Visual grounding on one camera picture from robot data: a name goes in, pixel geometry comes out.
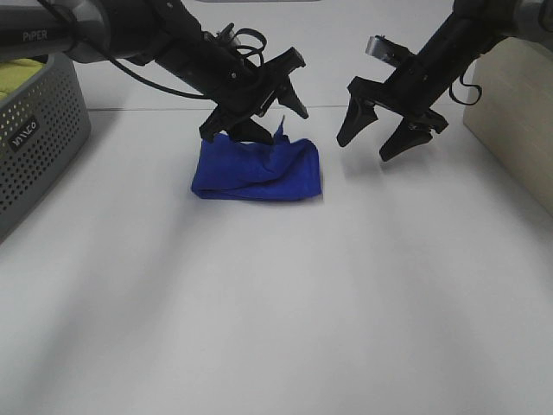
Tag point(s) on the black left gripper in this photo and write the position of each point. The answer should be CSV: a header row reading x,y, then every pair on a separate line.
x,y
234,111

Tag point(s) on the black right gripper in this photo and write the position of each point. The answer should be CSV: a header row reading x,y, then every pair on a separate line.
x,y
410,91

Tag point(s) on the blue microfiber towel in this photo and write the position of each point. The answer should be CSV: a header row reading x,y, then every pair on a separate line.
x,y
284,171

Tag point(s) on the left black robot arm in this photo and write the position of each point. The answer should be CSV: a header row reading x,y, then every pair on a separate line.
x,y
162,45

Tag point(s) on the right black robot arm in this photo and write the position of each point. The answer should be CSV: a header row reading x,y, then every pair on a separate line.
x,y
472,29

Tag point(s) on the beige storage bin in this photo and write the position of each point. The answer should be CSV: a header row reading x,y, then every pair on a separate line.
x,y
513,117

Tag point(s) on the grey perforated plastic basket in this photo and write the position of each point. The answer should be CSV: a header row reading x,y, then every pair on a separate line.
x,y
44,124

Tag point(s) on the yellow-green towel in basket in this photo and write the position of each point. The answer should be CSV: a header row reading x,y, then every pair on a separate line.
x,y
15,73

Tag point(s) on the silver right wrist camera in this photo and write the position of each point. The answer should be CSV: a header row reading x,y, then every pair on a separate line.
x,y
387,51

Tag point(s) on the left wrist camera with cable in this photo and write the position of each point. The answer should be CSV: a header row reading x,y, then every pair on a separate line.
x,y
230,39

